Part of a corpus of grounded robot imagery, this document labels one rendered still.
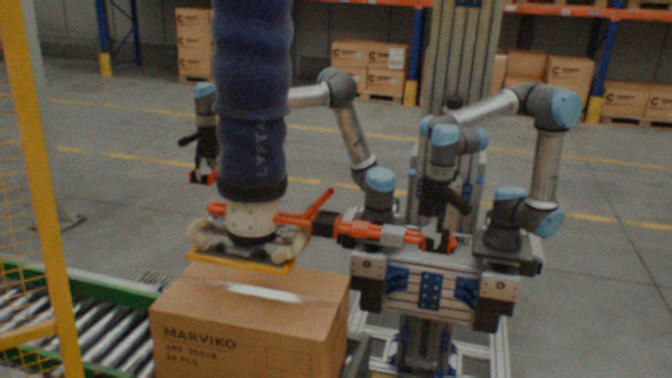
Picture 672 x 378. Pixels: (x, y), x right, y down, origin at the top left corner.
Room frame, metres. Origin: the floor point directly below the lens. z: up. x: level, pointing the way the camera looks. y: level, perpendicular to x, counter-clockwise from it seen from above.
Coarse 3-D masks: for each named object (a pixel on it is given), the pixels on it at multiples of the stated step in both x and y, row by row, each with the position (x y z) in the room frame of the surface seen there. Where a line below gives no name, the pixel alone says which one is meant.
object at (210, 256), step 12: (192, 252) 1.52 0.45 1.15; (204, 252) 1.51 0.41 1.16; (216, 252) 1.52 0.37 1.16; (264, 252) 1.49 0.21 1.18; (216, 264) 1.48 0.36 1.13; (228, 264) 1.47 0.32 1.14; (240, 264) 1.46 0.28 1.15; (252, 264) 1.46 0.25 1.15; (264, 264) 1.46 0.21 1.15; (276, 264) 1.46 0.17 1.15; (288, 264) 1.47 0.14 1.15
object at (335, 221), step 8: (312, 216) 1.54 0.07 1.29; (320, 216) 1.57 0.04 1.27; (328, 216) 1.57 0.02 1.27; (336, 216) 1.58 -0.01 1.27; (312, 224) 1.51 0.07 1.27; (320, 224) 1.51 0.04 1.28; (328, 224) 1.50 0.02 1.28; (336, 224) 1.51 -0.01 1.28; (312, 232) 1.51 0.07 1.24; (320, 232) 1.51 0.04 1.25; (328, 232) 1.51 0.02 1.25; (336, 232) 1.51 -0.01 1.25
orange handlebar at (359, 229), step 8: (208, 208) 1.61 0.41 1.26; (216, 208) 1.61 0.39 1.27; (224, 208) 1.62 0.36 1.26; (280, 216) 1.57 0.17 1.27; (288, 224) 1.55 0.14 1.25; (296, 224) 1.54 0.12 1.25; (304, 224) 1.54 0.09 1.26; (344, 224) 1.55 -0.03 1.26; (352, 224) 1.54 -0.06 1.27; (360, 224) 1.53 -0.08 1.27; (368, 224) 1.54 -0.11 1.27; (344, 232) 1.51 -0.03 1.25; (352, 232) 1.50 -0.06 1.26; (360, 232) 1.50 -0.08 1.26; (368, 232) 1.50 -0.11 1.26; (376, 232) 1.49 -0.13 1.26; (408, 232) 1.51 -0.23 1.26; (416, 232) 1.51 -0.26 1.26; (408, 240) 1.47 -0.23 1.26; (416, 240) 1.46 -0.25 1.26
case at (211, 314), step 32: (192, 288) 1.62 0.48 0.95; (224, 288) 1.63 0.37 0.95; (256, 288) 1.64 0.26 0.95; (288, 288) 1.65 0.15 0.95; (320, 288) 1.65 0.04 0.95; (160, 320) 1.48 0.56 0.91; (192, 320) 1.46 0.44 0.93; (224, 320) 1.44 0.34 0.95; (256, 320) 1.45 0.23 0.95; (288, 320) 1.46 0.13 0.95; (320, 320) 1.47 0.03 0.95; (160, 352) 1.48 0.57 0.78; (192, 352) 1.46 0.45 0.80; (224, 352) 1.43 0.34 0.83; (256, 352) 1.41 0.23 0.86; (288, 352) 1.39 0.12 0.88; (320, 352) 1.37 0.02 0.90
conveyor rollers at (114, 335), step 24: (0, 288) 2.16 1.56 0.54; (48, 288) 2.20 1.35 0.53; (0, 312) 1.97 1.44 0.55; (24, 312) 1.98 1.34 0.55; (96, 312) 2.01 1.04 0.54; (120, 312) 2.02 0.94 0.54; (144, 312) 2.04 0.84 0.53; (48, 336) 1.85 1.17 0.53; (96, 336) 1.87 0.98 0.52; (120, 336) 1.88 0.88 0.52; (120, 360) 1.74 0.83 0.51; (144, 360) 1.75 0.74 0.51
